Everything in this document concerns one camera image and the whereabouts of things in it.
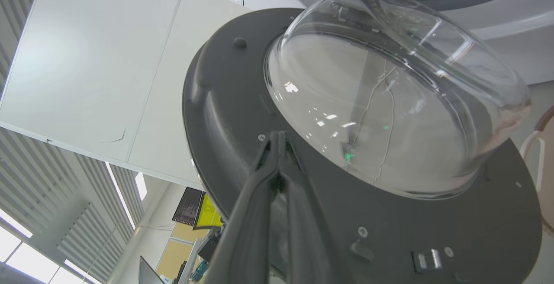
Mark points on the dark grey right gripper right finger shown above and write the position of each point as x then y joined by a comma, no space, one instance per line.
305,227

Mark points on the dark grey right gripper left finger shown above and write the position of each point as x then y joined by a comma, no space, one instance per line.
253,214

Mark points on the grey washing machine door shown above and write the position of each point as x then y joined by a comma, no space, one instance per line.
225,102

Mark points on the white washing machine body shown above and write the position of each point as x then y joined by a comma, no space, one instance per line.
510,11

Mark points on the monitor with yellow-green screen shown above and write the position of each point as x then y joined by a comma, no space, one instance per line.
208,212

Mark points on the black computer monitor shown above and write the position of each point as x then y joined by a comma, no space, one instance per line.
188,206

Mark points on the yellow pin board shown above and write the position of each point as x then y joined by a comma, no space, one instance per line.
177,256

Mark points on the short ceiling light panel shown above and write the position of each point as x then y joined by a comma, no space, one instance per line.
140,185

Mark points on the dark laptop screen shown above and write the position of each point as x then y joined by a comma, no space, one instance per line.
149,273

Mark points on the long ceiling light strip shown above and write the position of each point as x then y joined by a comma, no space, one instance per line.
120,197

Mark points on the white partition panel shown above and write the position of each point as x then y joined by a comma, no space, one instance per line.
86,67

